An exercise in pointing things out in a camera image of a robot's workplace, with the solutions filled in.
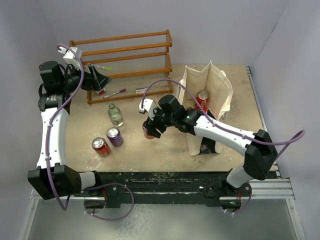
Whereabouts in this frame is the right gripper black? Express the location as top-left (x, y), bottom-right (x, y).
top-left (144, 105), bottom-right (177, 138)

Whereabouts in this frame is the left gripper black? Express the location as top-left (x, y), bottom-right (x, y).
top-left (60, 61), bottom-right (111, 94)

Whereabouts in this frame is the red cola can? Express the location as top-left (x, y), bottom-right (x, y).
top-left (196, 90), bottom-right (209, 107)

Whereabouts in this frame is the cream canvas tote bag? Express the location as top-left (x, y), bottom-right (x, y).
top-left (179, 62), bottom-right (233, 156)

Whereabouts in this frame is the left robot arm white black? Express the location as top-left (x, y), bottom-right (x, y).
top-left (27, 60), bottom-right (111, 200)

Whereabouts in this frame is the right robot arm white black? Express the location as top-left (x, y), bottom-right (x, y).
top-left (139, 94), bottom-right (278, 196)

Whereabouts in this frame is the white red eraser box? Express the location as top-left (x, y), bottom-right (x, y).
top-left (96, 88), bottom-right (106, 95)

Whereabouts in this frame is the green capped marker pen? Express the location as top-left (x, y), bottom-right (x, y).
top-left (88, 63), bottom-right (112, 71)

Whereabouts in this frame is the purple capped marker pen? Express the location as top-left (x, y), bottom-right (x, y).
top-left (103, 88), bottom-right (126, 99)

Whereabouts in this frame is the clear bottle green cap left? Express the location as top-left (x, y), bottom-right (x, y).
top-left (108, 103), bottom-right (124, 127)

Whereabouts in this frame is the purple soda can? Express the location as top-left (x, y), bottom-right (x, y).
top-left (106, 127), bottom-right (124, 147)

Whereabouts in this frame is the small white red label card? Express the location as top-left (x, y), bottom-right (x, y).
top-left (135, 87), bottom-right (148, 94)

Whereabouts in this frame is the wooden shelf rack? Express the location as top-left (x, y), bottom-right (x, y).
top-left (69, 29), bottom-right (173, 105)

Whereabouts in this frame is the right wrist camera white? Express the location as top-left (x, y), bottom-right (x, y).
top-left (138, 98), bottom-right (157, 120)

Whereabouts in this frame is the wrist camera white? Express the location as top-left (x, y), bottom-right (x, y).
top-left (138, 98), bottom-right (157, 120)
top-left (63, 46), bottom-right (83, 70)

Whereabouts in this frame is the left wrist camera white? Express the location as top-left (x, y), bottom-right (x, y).
top-left (63, 46), bottom-right (83, 70)

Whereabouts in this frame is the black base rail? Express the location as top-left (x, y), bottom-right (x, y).
top-left (76, 171), bottom-right (252, 208)

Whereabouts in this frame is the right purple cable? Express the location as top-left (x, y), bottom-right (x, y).
top-left (141, 78), bottom-right (307, 216)

